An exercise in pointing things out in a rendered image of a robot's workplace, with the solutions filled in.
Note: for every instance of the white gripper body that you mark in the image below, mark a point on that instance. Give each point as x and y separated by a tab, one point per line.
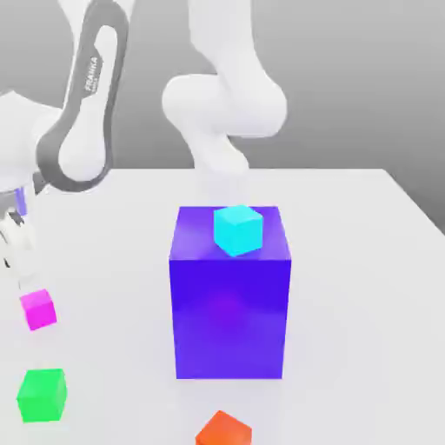
19	248

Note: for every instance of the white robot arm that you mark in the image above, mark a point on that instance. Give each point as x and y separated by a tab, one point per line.
222	104

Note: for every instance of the small magenta cube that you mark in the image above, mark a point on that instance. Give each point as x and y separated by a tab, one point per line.
39	311

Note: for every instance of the small green cube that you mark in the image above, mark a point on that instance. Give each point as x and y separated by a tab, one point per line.
41	396

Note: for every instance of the small cyan cube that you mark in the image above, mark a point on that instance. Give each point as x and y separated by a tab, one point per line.
238	231

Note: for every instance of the small orange cube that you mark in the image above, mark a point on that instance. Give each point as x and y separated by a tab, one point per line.
224	431

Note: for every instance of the large purple box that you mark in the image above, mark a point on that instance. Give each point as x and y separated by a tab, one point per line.
229	313

